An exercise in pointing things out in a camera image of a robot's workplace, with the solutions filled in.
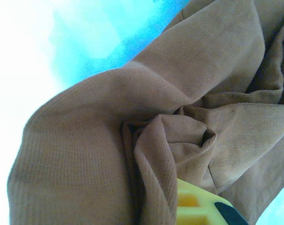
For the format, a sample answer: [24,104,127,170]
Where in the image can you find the tan long pants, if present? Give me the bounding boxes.
[7,0,284,225]

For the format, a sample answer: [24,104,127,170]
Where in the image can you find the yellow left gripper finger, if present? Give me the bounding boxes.
[176,178,250,225]

